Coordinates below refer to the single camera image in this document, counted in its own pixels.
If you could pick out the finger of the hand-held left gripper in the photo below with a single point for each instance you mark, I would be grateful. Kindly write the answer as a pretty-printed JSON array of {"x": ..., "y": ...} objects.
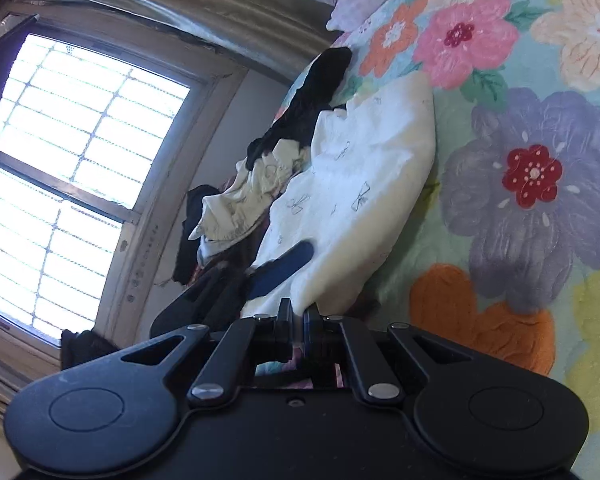
[{"x": 280, "y": 267}]

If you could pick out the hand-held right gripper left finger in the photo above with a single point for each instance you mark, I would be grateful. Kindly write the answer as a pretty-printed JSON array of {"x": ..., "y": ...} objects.
[{"x": 285, "y": 330}]

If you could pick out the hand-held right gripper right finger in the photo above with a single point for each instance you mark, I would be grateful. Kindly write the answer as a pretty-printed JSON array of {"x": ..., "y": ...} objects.
[{"x": 311, "y": 330}]

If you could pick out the cream ruffled bow-print garment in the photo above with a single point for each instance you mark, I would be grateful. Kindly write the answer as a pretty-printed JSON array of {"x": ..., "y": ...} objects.
[{"x": 240, "y": 200}]

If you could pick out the folded black garment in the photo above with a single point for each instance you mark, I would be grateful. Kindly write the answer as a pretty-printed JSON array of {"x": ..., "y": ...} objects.
[{"x": 190, "y": 240}]

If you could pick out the crumpled black garment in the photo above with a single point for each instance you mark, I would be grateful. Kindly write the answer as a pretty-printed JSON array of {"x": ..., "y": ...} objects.
[{"x": 320, "y": 85}]

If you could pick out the dark cloth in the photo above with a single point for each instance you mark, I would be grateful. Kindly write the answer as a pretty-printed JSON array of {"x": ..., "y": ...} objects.
[{"x": 87, "y": 350}]

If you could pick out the grey sheer curtain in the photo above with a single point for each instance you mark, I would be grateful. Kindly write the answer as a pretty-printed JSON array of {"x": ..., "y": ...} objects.
[{"x": 260, "y": 55}]

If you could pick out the floral bedspread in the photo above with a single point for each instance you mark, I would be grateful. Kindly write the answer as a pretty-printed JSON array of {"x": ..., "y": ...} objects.
[{"x": 530, "y": 240}]

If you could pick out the window with beige frame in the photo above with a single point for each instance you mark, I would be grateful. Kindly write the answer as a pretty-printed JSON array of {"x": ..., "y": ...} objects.
[{"x": 80, "y": 135}]

